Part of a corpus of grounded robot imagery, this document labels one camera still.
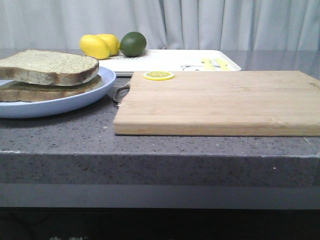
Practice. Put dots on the wooden cutting board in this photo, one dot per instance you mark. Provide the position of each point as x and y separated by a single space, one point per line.
222 103

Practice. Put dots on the bread slice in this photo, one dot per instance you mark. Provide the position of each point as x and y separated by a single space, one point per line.
49 68
15 91

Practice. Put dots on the light blue round plate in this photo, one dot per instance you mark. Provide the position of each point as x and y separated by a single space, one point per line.
23 110

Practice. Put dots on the rear yellow lemon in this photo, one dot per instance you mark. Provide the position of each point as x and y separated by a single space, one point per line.
112 42

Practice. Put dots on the white rectangular tray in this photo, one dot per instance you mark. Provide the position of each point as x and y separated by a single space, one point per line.
172 60

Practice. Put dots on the green lime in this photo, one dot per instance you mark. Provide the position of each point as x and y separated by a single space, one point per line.
133 44

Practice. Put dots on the yellow plastic fork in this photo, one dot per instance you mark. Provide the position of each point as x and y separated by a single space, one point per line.
207 64

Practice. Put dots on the yellow lemon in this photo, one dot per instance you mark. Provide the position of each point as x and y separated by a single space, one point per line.
112 42
94 46

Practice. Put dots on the lemon slice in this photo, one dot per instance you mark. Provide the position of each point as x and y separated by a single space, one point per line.
158 75

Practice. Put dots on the metal cutting board handle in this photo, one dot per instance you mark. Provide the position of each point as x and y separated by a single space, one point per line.
117 95

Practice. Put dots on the yellow plastic knife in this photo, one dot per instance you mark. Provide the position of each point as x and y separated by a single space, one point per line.
223 64

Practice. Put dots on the front yellow lemon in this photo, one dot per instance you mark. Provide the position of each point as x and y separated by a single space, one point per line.
94 46

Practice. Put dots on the white curtain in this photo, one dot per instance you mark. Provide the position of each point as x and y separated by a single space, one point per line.
167 24

